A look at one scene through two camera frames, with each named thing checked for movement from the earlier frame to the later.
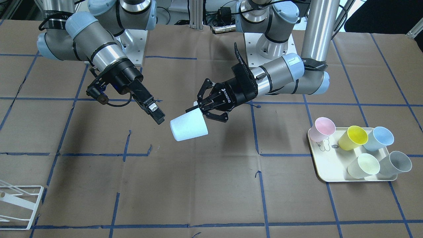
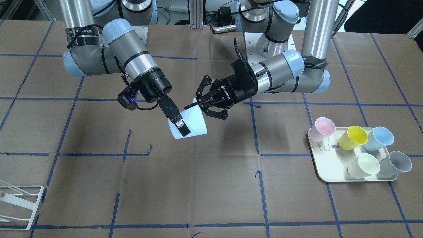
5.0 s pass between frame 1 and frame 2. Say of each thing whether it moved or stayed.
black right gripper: moved
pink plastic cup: stayed
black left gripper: stayed
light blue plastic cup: stayed
